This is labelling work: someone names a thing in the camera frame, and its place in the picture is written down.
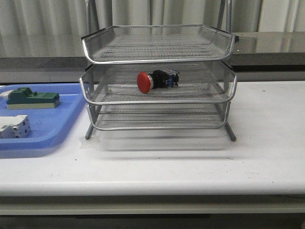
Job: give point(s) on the red emergency push button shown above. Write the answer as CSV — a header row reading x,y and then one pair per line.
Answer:
x,y
167,78

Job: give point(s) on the white circuit breaker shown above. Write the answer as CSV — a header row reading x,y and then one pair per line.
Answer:
x,y
14,126

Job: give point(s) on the blue plastic tray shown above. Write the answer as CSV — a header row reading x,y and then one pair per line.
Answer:
x,y
49,127

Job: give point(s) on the small white part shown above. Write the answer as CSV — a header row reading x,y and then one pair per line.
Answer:
x,y
5,94

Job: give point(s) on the silver mesh tray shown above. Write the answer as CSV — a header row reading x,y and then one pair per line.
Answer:
x,y
158,43
158,116
199,82

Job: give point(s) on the green and beige switch block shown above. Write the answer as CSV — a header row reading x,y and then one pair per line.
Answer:
x,y
25,98

